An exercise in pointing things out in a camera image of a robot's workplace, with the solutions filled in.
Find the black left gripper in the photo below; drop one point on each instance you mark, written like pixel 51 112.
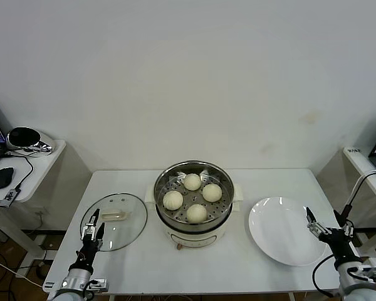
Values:
pixel 89 251

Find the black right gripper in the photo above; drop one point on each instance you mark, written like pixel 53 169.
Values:
pixel 336 243

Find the white steamed baozi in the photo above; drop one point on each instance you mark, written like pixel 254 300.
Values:
pixel 196 214
pixel 212 192
pixel 173 200
pixel 192 182

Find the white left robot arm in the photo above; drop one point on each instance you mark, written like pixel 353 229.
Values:
pixel 76 277

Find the stainless steel steamer basket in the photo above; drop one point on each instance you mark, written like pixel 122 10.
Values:
pixel 175 182

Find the round glass pot lid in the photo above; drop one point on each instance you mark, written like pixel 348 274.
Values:
pixel 125 232

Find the white round plate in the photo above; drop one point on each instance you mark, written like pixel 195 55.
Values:
pixel 279 232

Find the white side table with label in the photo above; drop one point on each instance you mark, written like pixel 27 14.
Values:
pixel 335 163

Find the white label black text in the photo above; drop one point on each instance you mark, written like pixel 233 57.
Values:
pixel 354 150

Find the white side table with mouse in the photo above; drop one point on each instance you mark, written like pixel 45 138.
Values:
pixel 47 163

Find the cream electric cooker pot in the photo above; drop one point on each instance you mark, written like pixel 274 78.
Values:
pixel 191 239

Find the black computer mouse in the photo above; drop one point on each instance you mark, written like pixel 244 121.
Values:
pixel 2 177

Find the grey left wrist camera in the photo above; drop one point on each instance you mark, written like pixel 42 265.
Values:
pixel 97 283

